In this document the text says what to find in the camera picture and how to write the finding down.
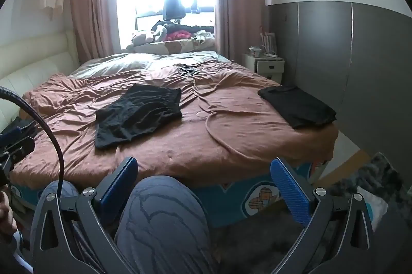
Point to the cream padded headboard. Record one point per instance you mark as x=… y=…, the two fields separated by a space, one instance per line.
x=32 y=67

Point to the person's left hand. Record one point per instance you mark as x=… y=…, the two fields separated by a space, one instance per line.
x=4 y=212

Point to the grey pillow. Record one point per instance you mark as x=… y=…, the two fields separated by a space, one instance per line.
x=112 y=66
x=180 y=58

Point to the small white box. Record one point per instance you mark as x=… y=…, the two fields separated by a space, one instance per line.
x=255 y=51

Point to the dark cloth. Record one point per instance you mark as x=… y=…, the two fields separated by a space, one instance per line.
x=27 y=124

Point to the grey wardrobe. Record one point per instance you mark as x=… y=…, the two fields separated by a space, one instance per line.
x=370 y=67

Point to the black garment pile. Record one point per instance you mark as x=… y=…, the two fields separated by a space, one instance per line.
x=190 y=28

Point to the person's leg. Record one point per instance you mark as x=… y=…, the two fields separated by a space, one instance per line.
x=161 y=222
x=69 y=190

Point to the grey shaggy rug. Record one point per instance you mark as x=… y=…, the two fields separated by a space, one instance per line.
x=386 y=171

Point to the beige plush toy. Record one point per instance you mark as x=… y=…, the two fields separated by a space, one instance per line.
x=141 y=38

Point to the red cloth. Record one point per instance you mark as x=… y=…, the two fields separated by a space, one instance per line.
x=178 y=35

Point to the black pants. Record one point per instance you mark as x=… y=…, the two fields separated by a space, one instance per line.
x=135 y=116
x=299 y=106

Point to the person's right leg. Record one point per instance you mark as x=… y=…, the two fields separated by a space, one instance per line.
x=161 y=222

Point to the white power strip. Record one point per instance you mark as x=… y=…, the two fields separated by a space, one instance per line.
x=273 y=56

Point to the white plush toy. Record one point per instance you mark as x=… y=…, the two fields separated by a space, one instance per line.
x=160 y=32

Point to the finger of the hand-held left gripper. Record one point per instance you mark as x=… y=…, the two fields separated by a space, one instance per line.
x=21 y=147
x=9 y=133

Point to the white blue bag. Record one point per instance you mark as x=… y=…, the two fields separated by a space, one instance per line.
x=370 y=203

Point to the white patterned cloth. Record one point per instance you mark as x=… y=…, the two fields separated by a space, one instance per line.
x=202 y=35

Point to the bear print cushion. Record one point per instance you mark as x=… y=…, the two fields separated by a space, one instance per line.
x=173 y=46

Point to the pink white rack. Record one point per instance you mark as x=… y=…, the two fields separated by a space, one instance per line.
x=268 y=42

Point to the white nightstand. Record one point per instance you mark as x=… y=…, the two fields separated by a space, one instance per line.
x=268 y=69

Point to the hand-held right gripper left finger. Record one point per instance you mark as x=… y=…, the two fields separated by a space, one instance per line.
x=119 y=183

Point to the person's left leg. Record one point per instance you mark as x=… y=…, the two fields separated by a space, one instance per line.
x=69 y=190

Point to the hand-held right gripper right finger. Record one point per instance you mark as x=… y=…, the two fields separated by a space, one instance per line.
x=289 y=190

